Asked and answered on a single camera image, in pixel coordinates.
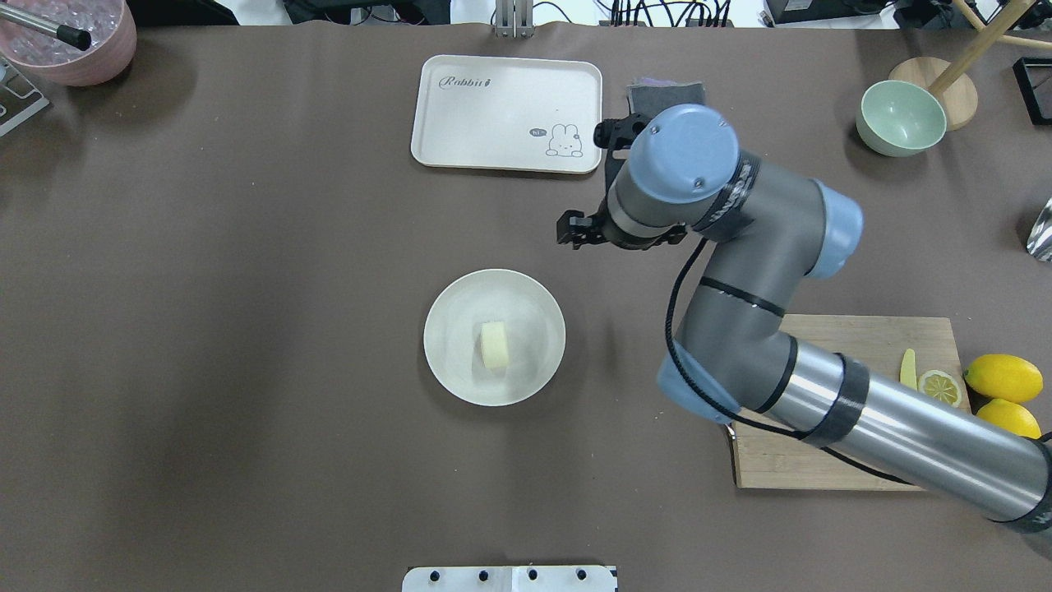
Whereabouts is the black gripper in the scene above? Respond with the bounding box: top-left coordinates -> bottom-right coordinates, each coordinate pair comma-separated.
557,115 -> 687,250

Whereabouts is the cream round plate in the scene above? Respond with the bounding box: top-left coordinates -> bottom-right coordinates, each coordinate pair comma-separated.
423,269 -> 566,407

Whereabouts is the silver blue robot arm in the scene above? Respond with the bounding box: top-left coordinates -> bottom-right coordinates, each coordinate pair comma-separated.
557,104 -> 1050,544

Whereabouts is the cream rabbit tray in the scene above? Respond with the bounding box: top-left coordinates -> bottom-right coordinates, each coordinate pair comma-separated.
410,55 -> 602,173

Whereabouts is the black framed wooden tray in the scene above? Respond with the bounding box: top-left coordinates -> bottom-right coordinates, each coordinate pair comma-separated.
1012,57 -> 1051,125

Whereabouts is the grey folded cloth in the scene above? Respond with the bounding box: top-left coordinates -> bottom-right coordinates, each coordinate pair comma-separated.
627,77 -> 707,118

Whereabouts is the wooden cutting board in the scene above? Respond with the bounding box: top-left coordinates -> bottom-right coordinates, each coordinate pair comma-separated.
730,314 -> 962,493

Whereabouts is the mint green bowl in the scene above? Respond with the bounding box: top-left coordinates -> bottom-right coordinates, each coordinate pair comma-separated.
854,80 -> 949,158

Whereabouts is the yellow plastic knife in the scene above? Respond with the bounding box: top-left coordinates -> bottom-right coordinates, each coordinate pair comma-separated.
898,348 -> 918,391

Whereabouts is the lemon half lower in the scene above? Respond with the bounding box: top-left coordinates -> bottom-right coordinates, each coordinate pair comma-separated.
917,368 -> 967,409

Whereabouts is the wooden cup tree stand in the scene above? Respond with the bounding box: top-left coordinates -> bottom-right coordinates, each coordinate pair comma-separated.
889,1 -> 1050,131

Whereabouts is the yellow lemon outer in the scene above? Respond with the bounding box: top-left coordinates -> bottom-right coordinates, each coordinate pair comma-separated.
963,354 -> 1044,404

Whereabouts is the steel ice scoop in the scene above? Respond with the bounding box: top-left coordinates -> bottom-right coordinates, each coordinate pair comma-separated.
1023,198 -> 1052,263

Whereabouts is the yellow lemon near lime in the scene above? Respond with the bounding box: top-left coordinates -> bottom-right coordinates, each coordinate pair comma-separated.
976,400 -> 1041,441

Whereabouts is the pink bowl with ice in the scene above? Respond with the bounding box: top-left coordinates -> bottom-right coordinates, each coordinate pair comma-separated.
1,1 -> 136,86

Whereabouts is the steel muddler black tip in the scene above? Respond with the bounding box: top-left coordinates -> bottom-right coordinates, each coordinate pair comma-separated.
1,2 -> 93,50

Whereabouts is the white cup rack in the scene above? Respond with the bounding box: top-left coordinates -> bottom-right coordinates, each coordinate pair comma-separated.
0,58 -> 50,137

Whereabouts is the aluminium frame post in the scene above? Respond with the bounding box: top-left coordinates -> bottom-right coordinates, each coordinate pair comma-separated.
492,0 -> 537,39

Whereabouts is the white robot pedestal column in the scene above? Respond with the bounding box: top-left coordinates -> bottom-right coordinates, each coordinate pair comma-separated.
401,565 -> 619,591

